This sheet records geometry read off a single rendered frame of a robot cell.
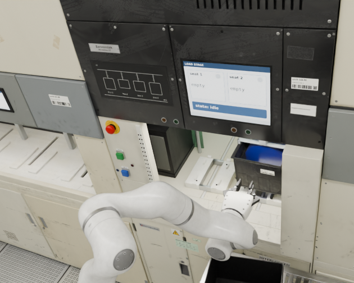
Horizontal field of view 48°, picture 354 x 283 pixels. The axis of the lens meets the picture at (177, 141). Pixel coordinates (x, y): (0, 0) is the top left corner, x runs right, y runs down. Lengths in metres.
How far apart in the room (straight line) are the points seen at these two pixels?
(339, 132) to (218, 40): 0.45
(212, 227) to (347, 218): 0.54
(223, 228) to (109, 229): 0.37
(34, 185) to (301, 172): 1.52
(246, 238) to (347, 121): 0.45
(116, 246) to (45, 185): 1.37
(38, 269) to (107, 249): 2.12
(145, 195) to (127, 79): 0.55
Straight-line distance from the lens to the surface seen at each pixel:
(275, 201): 1.86
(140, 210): 1.04
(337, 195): 1.47
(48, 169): 2.41
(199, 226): 1.18
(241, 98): 1.30
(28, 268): 3.14
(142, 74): 1.41
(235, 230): 1.23
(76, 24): 1.47
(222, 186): 1.93
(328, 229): 1.61
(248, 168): 1.76
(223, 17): 1.19
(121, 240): 0.99
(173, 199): 1.06
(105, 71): 1.49
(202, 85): 1.32
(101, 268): 1.02
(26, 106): 1.90
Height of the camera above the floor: 2.26
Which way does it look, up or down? 37 degrees down
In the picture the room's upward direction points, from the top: 11 degrees counter-clockwise
